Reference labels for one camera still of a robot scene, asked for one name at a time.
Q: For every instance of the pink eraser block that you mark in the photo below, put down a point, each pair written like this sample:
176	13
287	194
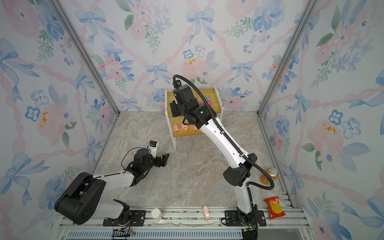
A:
206	213

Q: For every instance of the aluminium corner post left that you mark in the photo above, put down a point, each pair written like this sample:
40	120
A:
82	51

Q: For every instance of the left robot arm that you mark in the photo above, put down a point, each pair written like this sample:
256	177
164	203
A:
81	201

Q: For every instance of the white round cap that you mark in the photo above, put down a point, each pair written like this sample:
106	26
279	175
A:
157	214

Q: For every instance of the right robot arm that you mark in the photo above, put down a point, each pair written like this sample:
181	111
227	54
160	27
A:
205	119

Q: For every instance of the aluminium corner post right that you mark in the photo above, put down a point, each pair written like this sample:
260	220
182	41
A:
291	47

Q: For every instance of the aluminium corner post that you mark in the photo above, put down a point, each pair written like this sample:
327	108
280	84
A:
82	51
291	47

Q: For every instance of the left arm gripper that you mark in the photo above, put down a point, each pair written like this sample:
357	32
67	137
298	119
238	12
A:
164	160

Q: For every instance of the pink teal toy truck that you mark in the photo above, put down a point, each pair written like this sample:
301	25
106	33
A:
209	101

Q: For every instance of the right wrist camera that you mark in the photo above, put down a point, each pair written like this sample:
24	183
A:
176	87

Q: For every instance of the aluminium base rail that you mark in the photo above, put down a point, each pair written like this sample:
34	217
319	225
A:
190	224

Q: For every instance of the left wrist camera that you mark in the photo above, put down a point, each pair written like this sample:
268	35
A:
152	147

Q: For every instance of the orange soda can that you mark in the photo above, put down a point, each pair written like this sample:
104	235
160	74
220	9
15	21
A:
272	172

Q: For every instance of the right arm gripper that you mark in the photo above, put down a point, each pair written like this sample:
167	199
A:
174	107

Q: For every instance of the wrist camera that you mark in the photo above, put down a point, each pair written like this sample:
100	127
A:
176	87
152	147

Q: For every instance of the red snack bag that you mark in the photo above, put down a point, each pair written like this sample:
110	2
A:
274	207

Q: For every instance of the white frame wooden shelf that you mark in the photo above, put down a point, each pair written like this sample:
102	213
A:
169	97

